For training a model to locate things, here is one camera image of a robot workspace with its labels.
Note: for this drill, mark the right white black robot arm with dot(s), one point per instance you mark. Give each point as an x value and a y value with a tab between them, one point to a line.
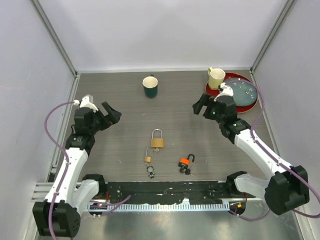
284	188

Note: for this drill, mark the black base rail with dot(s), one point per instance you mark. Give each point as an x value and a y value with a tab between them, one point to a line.
169	192

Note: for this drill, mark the orange black padlock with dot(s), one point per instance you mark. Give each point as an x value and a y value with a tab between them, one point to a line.
185	162

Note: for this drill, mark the keys with panda keychain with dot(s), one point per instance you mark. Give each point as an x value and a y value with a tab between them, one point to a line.
150	171

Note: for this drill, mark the blue ceramic plate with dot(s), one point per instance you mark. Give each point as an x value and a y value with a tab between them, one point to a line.
244	94

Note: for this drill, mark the small brass long-shackle padlock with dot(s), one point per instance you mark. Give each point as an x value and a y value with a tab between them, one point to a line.
147	158

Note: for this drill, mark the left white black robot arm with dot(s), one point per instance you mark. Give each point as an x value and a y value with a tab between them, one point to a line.
59	214

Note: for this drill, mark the white slotted cable duct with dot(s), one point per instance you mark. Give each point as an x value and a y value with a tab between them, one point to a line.
182	207

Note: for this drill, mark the large brass padlock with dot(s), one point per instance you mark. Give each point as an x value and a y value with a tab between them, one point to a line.
157	142

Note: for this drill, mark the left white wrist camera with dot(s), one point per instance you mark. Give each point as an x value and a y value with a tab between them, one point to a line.
88	102

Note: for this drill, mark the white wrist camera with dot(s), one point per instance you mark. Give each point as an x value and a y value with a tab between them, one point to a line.
224	90
88	102

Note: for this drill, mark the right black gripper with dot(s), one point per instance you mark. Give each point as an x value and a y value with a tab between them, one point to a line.
204	100

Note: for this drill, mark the yellow mug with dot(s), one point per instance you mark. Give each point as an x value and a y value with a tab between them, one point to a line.
215	77

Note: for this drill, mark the dark green mug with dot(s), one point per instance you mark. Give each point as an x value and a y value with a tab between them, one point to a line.
150	86

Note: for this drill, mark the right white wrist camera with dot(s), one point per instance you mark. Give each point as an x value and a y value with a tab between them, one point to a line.
224	90

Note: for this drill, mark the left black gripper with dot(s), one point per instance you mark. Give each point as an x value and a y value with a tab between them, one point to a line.
113	116

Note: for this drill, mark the red round tray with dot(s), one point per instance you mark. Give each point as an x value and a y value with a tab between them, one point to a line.
240	109

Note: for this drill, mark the black-headed keys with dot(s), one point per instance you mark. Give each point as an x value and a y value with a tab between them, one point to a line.
186	171

